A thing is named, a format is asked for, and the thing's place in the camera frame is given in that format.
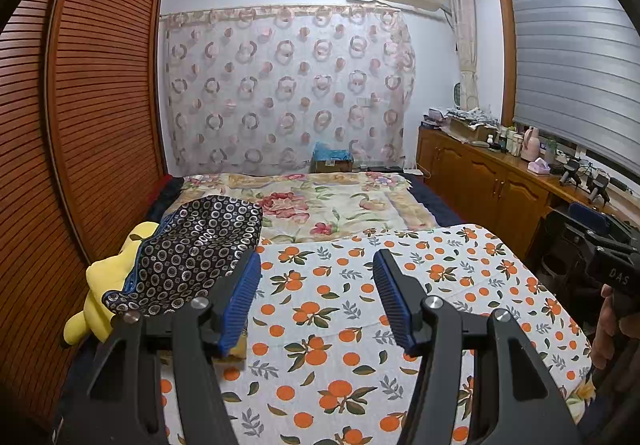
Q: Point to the pink tissue box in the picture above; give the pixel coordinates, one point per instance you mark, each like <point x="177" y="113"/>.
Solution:
<point x="539" y="166"/>

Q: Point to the pink thermos bottle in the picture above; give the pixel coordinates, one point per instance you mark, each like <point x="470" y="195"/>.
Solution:
<point x="530" y="143"/>

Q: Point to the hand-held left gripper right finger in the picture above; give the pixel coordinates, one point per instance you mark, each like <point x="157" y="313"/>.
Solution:
<point x="395" y="305"/>

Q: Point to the open cardboard box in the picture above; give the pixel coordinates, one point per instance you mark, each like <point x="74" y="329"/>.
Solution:
<point x="470" y="129"/>

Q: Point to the dark cloth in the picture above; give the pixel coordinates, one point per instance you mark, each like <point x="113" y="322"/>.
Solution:
<point x="165" y="190"/>

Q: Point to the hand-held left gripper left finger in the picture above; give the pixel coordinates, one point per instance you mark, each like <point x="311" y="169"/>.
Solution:
<point x="240" y="305"/>

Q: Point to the wooden louvered wardrobe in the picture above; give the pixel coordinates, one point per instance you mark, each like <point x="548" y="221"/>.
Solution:
<point x="100" y="100"/>

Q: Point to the green-capped bottle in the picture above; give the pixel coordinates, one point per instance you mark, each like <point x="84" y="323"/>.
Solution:
<point x="550" y="151"/>

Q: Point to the yellow plush toy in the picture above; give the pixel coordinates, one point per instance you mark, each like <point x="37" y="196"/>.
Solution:
<point x="107" y="290"/>

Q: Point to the person's right hand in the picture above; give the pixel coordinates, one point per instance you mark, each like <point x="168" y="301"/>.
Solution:
<point x="610" y="325"/>

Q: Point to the navy circle-print shirt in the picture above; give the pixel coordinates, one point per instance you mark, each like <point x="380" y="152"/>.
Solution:
<point x="200" y="245"/>

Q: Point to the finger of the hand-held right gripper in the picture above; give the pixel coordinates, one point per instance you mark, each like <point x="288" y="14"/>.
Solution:
<point x="587" y="212"/>
<point x="595" y="240"/>

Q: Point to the black mini tripod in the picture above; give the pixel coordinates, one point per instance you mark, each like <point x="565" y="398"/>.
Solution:
<point x="570" y="173"/>
<point x="598" y="188"/>

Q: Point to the small round fan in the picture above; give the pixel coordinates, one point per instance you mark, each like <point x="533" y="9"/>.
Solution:
<point x="459" y="96"/>

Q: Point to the wooden sideboard cabinet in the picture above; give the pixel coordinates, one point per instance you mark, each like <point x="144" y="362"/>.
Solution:
<point x="480" y="180"/>

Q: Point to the white lotion bottle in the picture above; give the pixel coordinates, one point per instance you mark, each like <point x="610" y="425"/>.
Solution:
<point x="514" y="141"/>

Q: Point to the navy blanket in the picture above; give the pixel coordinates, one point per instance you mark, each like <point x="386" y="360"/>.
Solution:
<point x="435" y="205"/>

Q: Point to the orange-print bedsheet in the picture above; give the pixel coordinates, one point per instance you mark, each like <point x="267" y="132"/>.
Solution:
<point x="350" y="315"/>

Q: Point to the circle-patterned sheer curtain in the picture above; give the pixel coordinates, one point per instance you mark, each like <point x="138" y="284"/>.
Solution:
<point x="285" y="90"/>

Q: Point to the beige window curtain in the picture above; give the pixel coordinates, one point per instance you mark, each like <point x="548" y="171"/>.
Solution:
<point x="462" y="25"/>

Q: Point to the grey window blind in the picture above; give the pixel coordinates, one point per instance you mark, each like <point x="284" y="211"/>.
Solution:
<point x="565" y="65"/>

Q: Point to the wooden window frame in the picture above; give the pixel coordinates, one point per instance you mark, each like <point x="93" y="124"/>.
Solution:
<point x="507" y="50"/>

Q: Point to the floral blanket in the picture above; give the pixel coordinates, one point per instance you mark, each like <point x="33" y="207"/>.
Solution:
<point x="320" y="205"/>

